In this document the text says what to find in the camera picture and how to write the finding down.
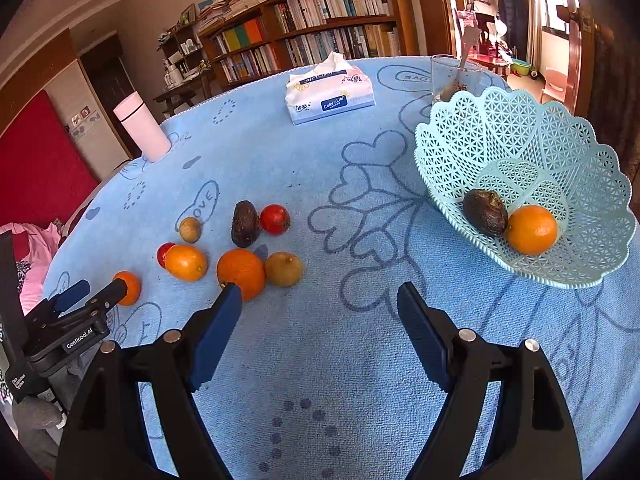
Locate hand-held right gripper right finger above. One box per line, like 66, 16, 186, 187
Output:
396, 281, 585, 480

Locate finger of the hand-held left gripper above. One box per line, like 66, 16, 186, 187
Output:
84, 278, 129, 319
37, 279, 92, 315

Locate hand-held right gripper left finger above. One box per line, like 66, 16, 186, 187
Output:
55, 282, 244, 480

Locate small mandarin orange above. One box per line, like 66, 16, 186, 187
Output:
112, 270, 143, 307

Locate large round orange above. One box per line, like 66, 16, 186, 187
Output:
216, 248, 267, 302

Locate oblong orange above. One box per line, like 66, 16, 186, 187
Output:
165, 244, 209, 282

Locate brown kiwi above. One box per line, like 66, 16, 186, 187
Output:
264, 252, 304, 288

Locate small round brown pear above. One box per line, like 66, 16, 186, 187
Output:
179, 216, 203, 244

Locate dark brown avocado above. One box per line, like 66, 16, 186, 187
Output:
231, 200, 260, 249
462, 188, 509, 236

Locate light blue lattice basket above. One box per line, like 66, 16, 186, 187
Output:
414, 86, 637, 289

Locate pink cloth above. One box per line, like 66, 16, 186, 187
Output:
0, 222, 62, 306

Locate grey cloth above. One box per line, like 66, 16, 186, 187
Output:
10, 394, 66, 461

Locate red padded panel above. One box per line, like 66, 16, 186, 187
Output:
0, 90, 101, 231

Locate pink insulated cup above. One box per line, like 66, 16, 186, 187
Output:
113, 91, 172, 163

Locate blue printed tablecloth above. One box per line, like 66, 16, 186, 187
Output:
42, 55, 640, 480

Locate dark wooden door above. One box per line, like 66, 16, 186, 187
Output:
80, 35, 138, 156

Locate dark wooden bench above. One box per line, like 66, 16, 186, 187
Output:
152, 77, 216, 118

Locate white tissue pack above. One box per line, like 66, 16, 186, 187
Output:
284, 51, 377, 127

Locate small wooden shelf unit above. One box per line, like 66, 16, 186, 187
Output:
159, 22, 211, 86

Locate clear drinking glass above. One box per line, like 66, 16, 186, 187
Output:
430, 54, 485, 106

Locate small pink chair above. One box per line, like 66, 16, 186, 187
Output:
539, 67, 571, 106

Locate wooden bookshelf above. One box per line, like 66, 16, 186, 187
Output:
197, 0, 418, 93

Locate hanging dark garment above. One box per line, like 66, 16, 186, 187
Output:
497, 0, 531, 61

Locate rows of shelved books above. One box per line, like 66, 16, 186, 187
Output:
212, 0, 401, 83

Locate wall stickers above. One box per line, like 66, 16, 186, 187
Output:
69, 105, 101, 136

